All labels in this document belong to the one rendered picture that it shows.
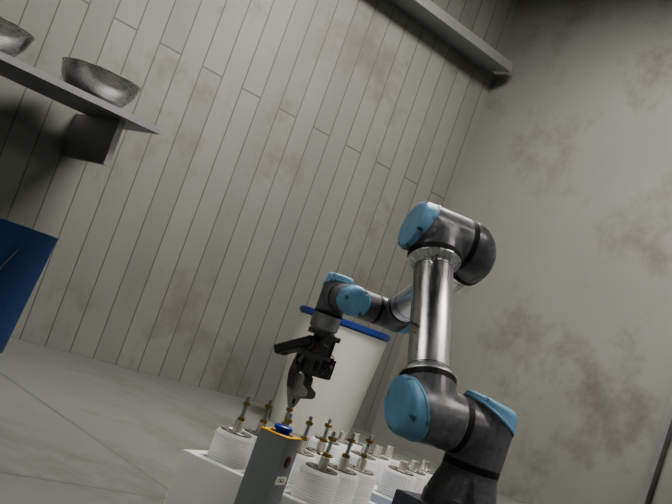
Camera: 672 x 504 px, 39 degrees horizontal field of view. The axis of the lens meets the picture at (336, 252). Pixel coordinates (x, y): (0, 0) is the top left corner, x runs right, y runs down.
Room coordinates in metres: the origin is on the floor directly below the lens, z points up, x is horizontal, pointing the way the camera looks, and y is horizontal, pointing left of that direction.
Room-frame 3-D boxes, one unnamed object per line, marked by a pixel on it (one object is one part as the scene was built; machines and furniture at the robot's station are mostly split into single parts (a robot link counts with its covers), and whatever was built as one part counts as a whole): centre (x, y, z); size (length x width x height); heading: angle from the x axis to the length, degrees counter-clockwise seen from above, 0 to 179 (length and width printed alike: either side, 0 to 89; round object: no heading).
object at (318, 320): (2.46, -0.04, 0.56); 0.08 x 0.08 x 0.05
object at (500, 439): (1.89, -0.39, 0.47); 0.13 x 0.12 x 0.14; 111
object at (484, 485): (1.90, -0.40, 0.35); 0.15 x 0.15 x 0.10
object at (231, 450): (2.26, 0.08, 0.16); 0.10 x 0.10 x 0.18
